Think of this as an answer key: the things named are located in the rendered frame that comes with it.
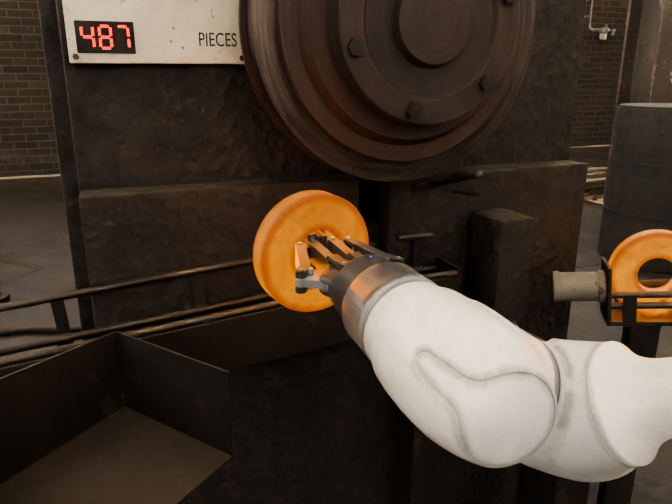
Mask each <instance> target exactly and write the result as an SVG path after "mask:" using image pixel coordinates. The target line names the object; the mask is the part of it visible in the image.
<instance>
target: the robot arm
mask: <svg viewBox="0 0 672 504"><path fill-rule="evenodd" d="M353 248H354V251H353ZM310 262H311V263H312V264H313V265H314V266H315V267H316V268H317V269H318V270H319V271H320V272H321V273H322V274H321V276H320V277H317V276H316V274H315V273H314V269H313V268H312V267H311V264H310ZM295 265H296V270H295V292H296V293H298V294H304V293H306V292H307V291H308V289H309V290H312V289H313V288H317V289H319V291H320V292H321V293H322V294H323V295H325V296H327V297H330V298H331V300H332V302H333V304H334V306H335V308H336V309H337V311H338V312H339V313H340V315H341V316H342V320H343V324H344V327H345V329H346V331H347V333H348V334H349V335H350V337H351V338H352V339H353V340H354V341H355V342H356V343H357V345H358V346H359V347H360V348H361V349H362V351H363V353H364V354H365V355H366V357H367V358H368V359H369V360H370V361H371V363H372V366H373V370H374V372H375V374H376V376H377V378H378V380H379V381H380V383H381V384H382V386H383V388H384V389H385V391H386V392H387V393H388V395H389V396H390V397H391V399H392V400H393V401H394V402H395V404H396V405H397V406H398V407H399V409H400V410H401V411H402V412H403V413H404V414H405V415H406V416H407V417H408V418H409V419H410V421H411V422H412V423H413V424H414V425H415V426H416V427H417V428H419V429H420V430H421V431H422V432H423V433H424V434H425V435H426V436H427V437H428V438H429V439H431V440H432V441H433V442H435V443H436V444H438V445H439V446H441V447H442V448H444V449H445V450H447V451H449V452H450V453H452V454H454V455H456V456H458V457H459V458H462V459H464V460H466V461H468V462H471V463H474V464H476V465H479V466H483V467H487V468H503V467H508V466H512V465H515V464H517V463H522V464H524V465H527V466H529V467H532V468H534V469H537V470H540V471H543V472H546V473H549V474H552V475H555V476H558V477H562V478H566V479H570V480H574V481H580V482H604V481H610V480H614V479H617V478H620V477H622V476H624V475H626V474H628V473H630V472H631V471H633V470H634V469H635V468H636V467H639V466H645V465H648V464H649V463H651V462H652V461H653V459H654V458H655V456H656V454H657V452H658V449H659V447H660V446H661V445H662V444H663V443H664V442H665V441H667V440H669V439H672V357H668V358H645V357H641V356H638V355H636V354H635V353H633V352H632V351H631V350H630V349H629V348H627V347H626V346H625V345H623V344H621V343H619V342H616V341H609V342H594V341H576V340H564V339H556V338H553V339H550V340H549V341H547V342H544V341H541V340H539V339H537V338H535V337H533V336H531V335H530V334H528V333H526V332H525V331H523V330H522V329H520V328H518V327H517V326H515V325H514V324H512V323H511V322H510V321H508V320H507V319H506V318H504V317H503V316H501V315H500V314H498V313H497V312H495V311H494V310H492V309H491V308H489V307H487V306H486V305H484V304H482V303H480V302H478V301H476V300H472V299H469V298H467V297H465V296H464V295H462V294H460V293H458V292H456V291H454V290H451V289H448V288H444V287H439V286H438V285H437V284H435V283H434V282H432V281H431V280H429V279H427V278H425V277H424V276H422V275H421V274H420V273H418V272H417V271H415V270H414V269H413V268H411V267H410V266H408V265H406V264H404V258H403V257H400V256H396V255H391V254H388V253H385V252H383V251H381V250H379V249H376V248H374V247H372V246H370V245H367V244H365V243H363V242H361V241H359V240H356V239H354V238H352V237H344V238H343V241H340V240H339V239H338V238H336V237H331V236H330V235H328V234H326V233H323V232H322V231H321V230H315V231H313V232H311V233H309V234H308V235H306V236H305V237H304V238H303V239H302V241H301V242H298V243H295Z"/></svg>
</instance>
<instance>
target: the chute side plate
mask: <svg viewBox="0 0 672 504"><path fill-rule="evenodd" d="M431 281H432V282H434V283H435V284H437V285H438V286H439V287H444V288H448V289H451V290H454V291H456V292H457V277H451V278H443V279H436V280H431ZM139 339H142V340H145V341H147V342H150V343H153V344H156V345H158V346H161V347H164V348H167V349H169V350H172V351H175V352H178V353H180V354H183V355H186V356H189V357H191V358H194V359H197V360H200V361H202V362H205V363H208V364H211V365H213V366H216V367H219V368H222V369H224V370H227V371H229V370H233V369H237V368H241V367H245V366H249V365H253V364H257V363H261V362H265V361H269V360H273V359H277V358H281V357H286V356H290V355H294V354H298V353H302V352H306V351H310V350H314V349H318V348H322V347H326V346H330V345H334V344H338V343H342V342H346V341H350V340H353V339H352V338H351V337H350V335H349V334H348V333H347V331H346V329H345V327H344V324H343V320H342V316H341V315H340V313H339V312H338V311H337V309H336V308H335V306H334V305H332V306H330V307H327V308H325V309H322V310H318V311H313V312H300V311H295V310H291V309H289V308H287V307H285V306H283V307H278V308H273V309H269V310H264V311H260V312H255V313H250V314H246V315H241V316H237V317H232V318H228V319H223V320H218V321H214V322H209V323H205V324H200V325H195V326H191V327H186V328H182V329H177V330H172V331H168V332H163V333H159V334H154V335H150V336H145V337H140V338H139ZM45 359H47V358H44V359H39V360H35V361H30V362H26V363H21V364H16V365H12V366H7V367H3V368H0V377H3V376H5V375H8V374H10V373H13V372H15V371H18V370H20V369H23V368H25V367H28V366H30V365H32V364H35V363H37V362H40V361H42V360H45Z"/></svg>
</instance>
